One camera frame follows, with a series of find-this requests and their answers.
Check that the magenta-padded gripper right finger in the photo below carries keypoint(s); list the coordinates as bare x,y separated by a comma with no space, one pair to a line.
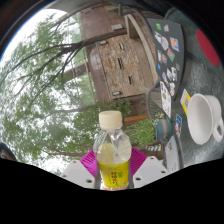
150,170

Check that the green plant in blue pot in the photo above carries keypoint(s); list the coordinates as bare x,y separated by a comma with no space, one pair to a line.
143,131

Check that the white ceramic mug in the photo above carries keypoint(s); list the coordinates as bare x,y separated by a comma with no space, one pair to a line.
200,120

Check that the white sticker sheet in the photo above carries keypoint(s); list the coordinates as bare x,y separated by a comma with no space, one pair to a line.
165,100

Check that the black wall lamp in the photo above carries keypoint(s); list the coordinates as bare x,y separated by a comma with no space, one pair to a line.
103,42
116,93

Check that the flat round red coaster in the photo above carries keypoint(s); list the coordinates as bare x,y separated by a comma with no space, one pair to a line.
207,48

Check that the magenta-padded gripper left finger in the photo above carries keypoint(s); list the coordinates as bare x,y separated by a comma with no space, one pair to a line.
78,173

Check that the yellow card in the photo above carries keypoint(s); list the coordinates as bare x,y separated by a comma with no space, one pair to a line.
185,101

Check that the yellow-labelled clear drink bottle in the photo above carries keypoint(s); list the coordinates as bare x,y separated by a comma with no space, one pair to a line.
112,166

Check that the forked trunk tree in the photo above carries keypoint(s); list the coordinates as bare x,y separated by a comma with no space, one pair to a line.
100,38

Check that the black laptop with stickers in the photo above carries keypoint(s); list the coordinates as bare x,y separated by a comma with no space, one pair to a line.
166,36

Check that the grey wall box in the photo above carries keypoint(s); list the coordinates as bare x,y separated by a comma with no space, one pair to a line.
117,27

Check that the yellow blue striped cone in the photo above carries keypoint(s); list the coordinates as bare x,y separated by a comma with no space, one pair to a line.
153,147

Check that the blue sticker card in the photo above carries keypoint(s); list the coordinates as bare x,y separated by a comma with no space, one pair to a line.
178,126

